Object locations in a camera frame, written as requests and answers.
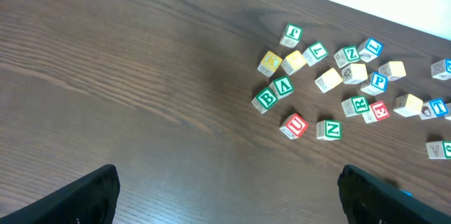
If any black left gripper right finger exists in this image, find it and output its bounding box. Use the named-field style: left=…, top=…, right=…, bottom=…
left=338, top=165, right=450, bottom=224

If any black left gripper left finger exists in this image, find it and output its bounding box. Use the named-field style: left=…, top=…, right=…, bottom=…
left=1, top=164, right=121, bottom=224

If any blue 2 block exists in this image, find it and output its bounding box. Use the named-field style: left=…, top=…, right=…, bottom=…
left=401, top=190, right=413, bottom=197

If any green N block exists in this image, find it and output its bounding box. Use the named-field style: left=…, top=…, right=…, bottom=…
left=316, top=120, right=342, bottom=141

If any green J block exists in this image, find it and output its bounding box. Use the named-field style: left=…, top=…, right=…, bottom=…
left=426, top=141, right=451, bottom=159

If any red E block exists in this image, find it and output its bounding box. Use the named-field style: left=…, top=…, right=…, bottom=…
left=362, top=101, right=390, bottom=124

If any green R block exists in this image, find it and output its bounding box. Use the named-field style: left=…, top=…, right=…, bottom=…
left=341, top=96, right=370, bottom=118

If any red U block left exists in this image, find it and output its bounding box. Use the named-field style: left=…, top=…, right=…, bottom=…
left=279, top=113, right=309, bottom=139

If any yellow O block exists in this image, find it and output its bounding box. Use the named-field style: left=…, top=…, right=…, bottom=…
left=393, top=94, right=424, bottom=118

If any blue T block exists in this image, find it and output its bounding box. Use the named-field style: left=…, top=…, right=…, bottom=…
left=419, top=98, right=448, bottom=120

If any blue P block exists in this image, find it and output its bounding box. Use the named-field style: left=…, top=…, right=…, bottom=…
left=360, top=72, right=389, bottom=96

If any yellow block centre left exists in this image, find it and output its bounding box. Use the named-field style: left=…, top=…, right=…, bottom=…
left=314, top=68, right=342, bottom=93

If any yellow S block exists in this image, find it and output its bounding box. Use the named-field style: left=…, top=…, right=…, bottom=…
left=342, top=63, right=368, bottom=85

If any yellow block upper middle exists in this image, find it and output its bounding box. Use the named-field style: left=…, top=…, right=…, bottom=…
left=378, top=61, right=407, bottom=82

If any green V block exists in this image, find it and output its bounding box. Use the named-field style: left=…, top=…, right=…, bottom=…
left=269, top=75, right=295, bottom=99

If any green B block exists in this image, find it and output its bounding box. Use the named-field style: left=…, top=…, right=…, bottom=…
left=252, top=87, right=278, bottom=114

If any green Z block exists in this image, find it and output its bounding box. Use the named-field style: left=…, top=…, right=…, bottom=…
left=333, top=46, right=361, bottom=68

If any blue D block top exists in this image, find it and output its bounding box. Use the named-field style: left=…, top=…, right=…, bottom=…
left=431, top=58, right=451, bottom=80

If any blue L block top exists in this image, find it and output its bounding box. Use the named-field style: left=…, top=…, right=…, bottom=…
left=357, top=37, right=383, bottom=63

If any green 7 block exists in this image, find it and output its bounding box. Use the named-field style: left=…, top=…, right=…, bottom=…
left=302, top=42, right=328, bottom=67

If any yellow block near X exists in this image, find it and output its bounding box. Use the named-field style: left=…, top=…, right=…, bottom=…
left=281, top=50, right=307, bottom=75

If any green P block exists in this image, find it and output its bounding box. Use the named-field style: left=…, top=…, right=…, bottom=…
left=280, top=23, right=303, bottom=49

